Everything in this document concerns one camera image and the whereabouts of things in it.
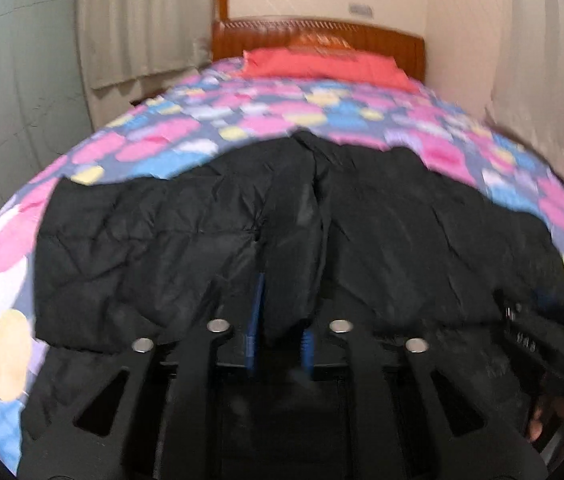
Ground black puffer jacket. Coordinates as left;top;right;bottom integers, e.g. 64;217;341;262
32;130;564;411

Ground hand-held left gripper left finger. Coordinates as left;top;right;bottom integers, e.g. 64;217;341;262
18;272;267;463

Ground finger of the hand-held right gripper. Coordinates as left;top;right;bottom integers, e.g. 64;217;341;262
532;287;564;328

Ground cream curtain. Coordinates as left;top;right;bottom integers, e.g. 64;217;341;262
76;0;219;107
482;0;564;213

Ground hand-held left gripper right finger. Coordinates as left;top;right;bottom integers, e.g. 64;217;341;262
301;317;545;463

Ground red pillow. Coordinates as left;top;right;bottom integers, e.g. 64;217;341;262
236;48;419;93

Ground person's right hand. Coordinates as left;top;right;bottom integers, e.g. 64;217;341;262
526;392;564;453

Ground orange cushion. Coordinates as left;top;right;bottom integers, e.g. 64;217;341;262
293;33;357;54

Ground polka-dot bedspread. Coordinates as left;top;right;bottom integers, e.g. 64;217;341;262
0;57;564;476

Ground wooden headboard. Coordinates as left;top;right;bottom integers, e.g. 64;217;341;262
211;18;427;83

